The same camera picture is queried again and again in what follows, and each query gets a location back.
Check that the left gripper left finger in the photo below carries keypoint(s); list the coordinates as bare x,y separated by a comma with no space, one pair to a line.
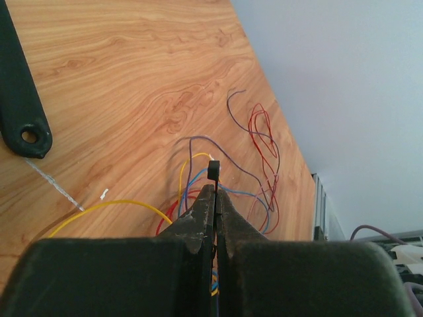
167,275

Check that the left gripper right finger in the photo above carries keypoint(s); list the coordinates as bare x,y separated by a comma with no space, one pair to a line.
261,277

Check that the black zip tie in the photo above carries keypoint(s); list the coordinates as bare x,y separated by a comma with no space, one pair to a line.
213,174

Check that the black adjustable wrench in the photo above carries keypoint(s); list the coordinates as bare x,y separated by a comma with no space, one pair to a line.
24,125

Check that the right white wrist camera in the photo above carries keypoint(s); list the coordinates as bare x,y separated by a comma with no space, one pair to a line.
407,254

